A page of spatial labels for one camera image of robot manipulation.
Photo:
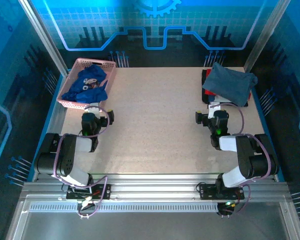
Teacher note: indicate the red and black box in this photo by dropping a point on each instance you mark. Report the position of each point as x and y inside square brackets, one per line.
[204, 98]

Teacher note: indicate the pink plastic basket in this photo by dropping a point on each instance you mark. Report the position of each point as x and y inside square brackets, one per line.
[110, 72]

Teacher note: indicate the aluminium corner post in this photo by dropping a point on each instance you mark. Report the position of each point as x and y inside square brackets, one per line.
[45, 40]
[265, 37]

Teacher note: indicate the aluminium base frame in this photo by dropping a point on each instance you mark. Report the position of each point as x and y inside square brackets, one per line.
[152, 186]

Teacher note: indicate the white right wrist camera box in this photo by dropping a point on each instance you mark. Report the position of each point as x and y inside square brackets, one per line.
[212, 111]

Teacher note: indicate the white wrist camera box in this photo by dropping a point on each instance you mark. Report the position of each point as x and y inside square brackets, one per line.
[95, 110]
[212, 111]

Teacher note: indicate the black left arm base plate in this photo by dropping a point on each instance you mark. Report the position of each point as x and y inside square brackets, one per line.
[105, 191]

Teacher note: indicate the grey-blue folded t-shirt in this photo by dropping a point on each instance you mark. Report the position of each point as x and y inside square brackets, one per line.
[227, 82]

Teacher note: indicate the royal blue printed t-shirt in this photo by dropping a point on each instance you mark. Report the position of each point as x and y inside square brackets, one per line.
[90, 95]

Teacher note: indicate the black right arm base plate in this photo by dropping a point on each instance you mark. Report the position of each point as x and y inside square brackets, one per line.
[207, 191]

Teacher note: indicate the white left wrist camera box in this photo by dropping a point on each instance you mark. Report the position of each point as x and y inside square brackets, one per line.
[95, 110]

